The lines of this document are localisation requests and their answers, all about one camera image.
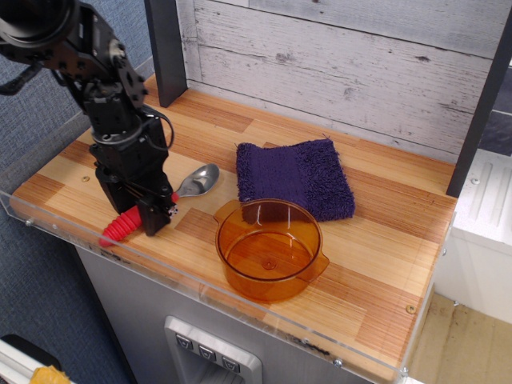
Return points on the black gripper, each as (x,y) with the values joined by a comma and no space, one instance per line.
(129,168)

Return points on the red handled metal spoon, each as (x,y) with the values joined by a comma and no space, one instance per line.
(196,184)

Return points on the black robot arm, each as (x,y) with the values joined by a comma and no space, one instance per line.
(81,50)

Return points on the orange transparent pot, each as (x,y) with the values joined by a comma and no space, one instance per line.
(271,249)

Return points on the clear acrylic table guard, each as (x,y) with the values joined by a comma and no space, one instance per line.
(363,308)

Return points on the grey cabinet front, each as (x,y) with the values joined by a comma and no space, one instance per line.
(137,306)

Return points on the silver dispenser panel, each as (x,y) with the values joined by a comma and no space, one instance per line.
(201,357)

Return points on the purple folded towel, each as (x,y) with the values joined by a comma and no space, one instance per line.
(308,174)

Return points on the yellow tape piece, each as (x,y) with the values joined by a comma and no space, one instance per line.
(49,375)

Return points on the white ridged side appliance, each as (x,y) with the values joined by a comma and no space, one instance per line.
(475,266)

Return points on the left dark vertical post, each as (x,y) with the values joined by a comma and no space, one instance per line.
(166,45)

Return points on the dark vertical post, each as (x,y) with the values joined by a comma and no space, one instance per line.
(166,45)
(483,110)

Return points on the right dark vertical post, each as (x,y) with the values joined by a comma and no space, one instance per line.
(483,110)

